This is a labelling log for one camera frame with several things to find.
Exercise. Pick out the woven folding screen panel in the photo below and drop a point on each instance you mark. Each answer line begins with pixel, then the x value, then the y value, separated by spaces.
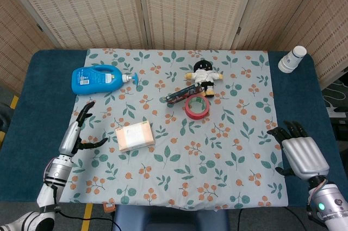
pixel 326 24
pixel 16 38
pixel 272 11
pixel 81 5
pixel 195 5

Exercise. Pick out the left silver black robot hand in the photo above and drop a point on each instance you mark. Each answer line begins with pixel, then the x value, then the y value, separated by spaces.
pixel 69 140

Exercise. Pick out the dark blue table cover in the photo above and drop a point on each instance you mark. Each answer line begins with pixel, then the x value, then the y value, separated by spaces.
pixel 40 92

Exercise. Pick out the blue pump detergent bottle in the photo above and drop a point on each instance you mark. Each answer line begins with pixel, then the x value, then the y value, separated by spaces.
pixel 92 80

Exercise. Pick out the black white plush doll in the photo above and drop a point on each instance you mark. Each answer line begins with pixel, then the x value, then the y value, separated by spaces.
pixel 204 74

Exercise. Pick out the dark blue chair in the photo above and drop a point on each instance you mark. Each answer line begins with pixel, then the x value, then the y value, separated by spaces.
pixel 163 220

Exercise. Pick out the red tape roll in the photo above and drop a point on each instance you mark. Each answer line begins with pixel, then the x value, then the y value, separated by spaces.
pixel 190 114

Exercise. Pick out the white power strip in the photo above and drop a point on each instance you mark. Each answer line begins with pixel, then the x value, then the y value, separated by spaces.
pixel 338 112

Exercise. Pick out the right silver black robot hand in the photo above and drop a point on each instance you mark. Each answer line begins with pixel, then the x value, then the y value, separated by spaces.
pixel 304 156

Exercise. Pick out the dark red printed carton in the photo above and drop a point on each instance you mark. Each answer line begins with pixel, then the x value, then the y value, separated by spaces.
pixel 180 95

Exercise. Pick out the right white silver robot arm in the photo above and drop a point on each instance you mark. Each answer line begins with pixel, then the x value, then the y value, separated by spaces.
pixel 329 201

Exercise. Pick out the floral tablecloth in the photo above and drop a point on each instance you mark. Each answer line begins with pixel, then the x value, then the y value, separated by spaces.
pixel 190 160

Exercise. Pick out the white rectangular box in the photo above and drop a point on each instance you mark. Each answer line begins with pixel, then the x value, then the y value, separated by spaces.
pixel 136 137

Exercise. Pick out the white paper cup stack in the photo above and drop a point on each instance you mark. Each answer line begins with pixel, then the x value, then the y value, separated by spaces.
pixel 292 59

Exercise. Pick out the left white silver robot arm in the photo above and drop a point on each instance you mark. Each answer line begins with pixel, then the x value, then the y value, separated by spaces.
pixel 57 172

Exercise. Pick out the metal screen hinge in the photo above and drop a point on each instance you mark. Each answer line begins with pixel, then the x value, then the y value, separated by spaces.
pixel 40 27
pixel 238 30

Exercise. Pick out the orange cloth tag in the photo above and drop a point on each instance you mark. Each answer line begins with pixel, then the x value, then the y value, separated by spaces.
pixel 108 208

